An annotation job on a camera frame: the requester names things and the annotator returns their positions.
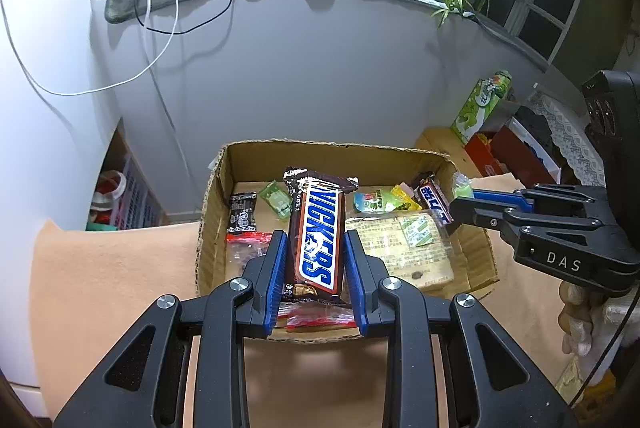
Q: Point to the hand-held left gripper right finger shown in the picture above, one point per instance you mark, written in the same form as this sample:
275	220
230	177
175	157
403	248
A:
356	278

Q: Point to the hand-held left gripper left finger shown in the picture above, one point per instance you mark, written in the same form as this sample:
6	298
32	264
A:
277	278

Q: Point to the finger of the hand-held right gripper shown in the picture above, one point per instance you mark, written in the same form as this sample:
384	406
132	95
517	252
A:
480	210
500	197

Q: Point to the clear green candy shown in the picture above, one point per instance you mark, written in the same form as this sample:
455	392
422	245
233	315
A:
462	185

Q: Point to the small dark chocolate bar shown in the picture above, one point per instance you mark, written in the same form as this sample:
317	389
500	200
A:
434	200

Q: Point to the clear cracker packet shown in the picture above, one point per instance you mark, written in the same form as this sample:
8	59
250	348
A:
400	253

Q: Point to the brown chocolate bar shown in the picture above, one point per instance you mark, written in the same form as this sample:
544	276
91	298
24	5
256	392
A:
317	228

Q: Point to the black patterned candy packet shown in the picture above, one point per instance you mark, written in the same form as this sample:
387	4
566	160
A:
243	213

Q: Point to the yellow candy packet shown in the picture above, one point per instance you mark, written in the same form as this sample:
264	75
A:
405	194

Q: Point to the green-blue candy packet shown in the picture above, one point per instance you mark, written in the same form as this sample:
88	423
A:
372	202

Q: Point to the green candy packet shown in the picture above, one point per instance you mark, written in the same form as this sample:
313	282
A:
276	198

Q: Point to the shallow cardboard box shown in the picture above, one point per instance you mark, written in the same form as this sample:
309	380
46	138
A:
215	218

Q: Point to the person's right hand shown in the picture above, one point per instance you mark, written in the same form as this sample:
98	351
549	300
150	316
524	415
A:
580	318

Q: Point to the red box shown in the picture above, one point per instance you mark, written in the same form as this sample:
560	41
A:
515	153

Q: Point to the white lace cloth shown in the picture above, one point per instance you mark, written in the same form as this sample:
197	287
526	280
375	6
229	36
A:
575	153

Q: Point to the green drink carton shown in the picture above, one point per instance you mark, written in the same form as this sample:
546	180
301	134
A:
477	113

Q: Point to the white cabinet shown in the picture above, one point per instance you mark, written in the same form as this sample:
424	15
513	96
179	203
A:
50	158

